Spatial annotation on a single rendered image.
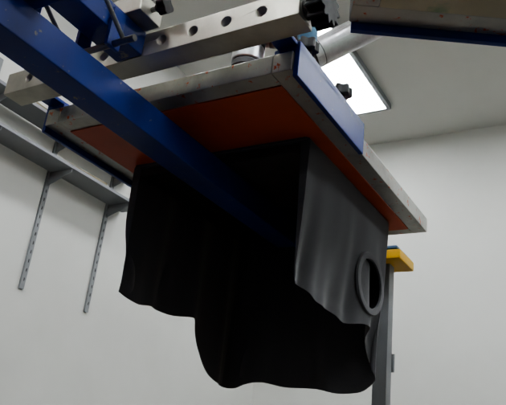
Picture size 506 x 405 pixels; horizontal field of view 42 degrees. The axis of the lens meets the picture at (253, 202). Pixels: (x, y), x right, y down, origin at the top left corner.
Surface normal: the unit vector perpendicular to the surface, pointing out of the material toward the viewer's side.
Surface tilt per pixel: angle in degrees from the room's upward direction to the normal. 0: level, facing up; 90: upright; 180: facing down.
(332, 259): 98
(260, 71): 90
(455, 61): 180
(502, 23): 180
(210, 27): 90
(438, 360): 90
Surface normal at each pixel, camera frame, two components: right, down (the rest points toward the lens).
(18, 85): -0.50, -0.38
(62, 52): 0.86, -0.11
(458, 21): -0.11, 0.92
